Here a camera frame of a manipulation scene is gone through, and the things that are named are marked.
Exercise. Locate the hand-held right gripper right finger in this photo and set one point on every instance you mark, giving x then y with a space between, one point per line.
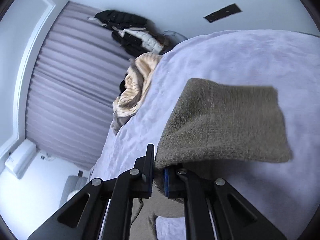
166 183

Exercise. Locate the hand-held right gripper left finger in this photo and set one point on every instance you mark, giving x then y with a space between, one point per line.
149 180

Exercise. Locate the olive fleece garment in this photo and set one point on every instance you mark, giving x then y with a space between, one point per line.
220 120

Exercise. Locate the grey crumpled cloth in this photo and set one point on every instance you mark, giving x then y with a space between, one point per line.
118 125

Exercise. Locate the white round pillow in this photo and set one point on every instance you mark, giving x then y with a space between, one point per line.
73 195

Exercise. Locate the grey quilted headboard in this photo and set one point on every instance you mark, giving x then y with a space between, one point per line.
71 182

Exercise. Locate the cream striped cloth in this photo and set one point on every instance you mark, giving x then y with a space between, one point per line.
140 70

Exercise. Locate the pale pleated curtain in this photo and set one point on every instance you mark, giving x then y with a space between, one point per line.
75 92

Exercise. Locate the white air conditioner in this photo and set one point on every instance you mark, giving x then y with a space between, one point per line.
20 158

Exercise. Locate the lavender plush blanket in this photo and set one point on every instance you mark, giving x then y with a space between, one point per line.
225 60

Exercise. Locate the white puffer jacket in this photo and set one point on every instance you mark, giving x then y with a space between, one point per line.
150 40

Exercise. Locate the black puffer jacket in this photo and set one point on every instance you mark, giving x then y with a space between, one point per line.
120 18

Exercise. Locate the black ceiling vent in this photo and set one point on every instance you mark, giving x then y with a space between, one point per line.
222 13

